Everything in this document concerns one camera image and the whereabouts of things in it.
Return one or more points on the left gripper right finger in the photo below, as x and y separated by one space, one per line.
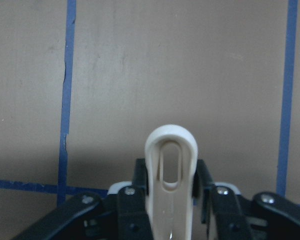
228 215

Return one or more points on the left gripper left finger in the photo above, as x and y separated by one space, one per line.
87 216

